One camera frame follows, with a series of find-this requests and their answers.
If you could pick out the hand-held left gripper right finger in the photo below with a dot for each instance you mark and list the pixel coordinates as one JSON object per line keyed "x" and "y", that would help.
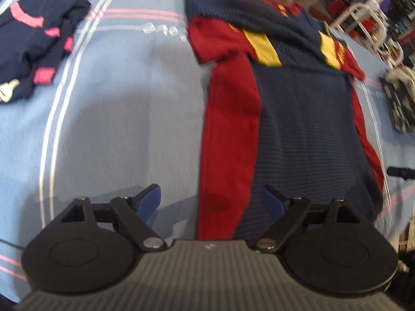
{"x": 272, "y": 201}

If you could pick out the navy striped long-sleeve shirt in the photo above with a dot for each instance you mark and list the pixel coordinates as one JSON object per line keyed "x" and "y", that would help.
{"x": 291, "y": 120}

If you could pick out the folded navy garment pink stripes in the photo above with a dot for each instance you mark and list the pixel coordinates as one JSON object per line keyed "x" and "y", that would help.
{"x": 39, "y": 39}

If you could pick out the blue checked bedsheet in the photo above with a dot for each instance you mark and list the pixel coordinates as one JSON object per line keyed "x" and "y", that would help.
{"x": 123, "y": 120}

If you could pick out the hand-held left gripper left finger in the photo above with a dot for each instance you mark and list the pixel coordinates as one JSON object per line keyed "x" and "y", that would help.
{"x": 149, "y": 198}

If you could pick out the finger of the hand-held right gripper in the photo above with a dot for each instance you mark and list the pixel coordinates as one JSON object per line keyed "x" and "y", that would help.
{"x": 402, "y": 172}

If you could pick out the white trolley rack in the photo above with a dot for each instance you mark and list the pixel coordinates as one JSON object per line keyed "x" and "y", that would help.
{"x": 363, "y": 13}

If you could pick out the blue white patterned garment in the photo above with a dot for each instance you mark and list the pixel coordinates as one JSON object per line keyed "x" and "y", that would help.
{"x": 400, "y": 103}

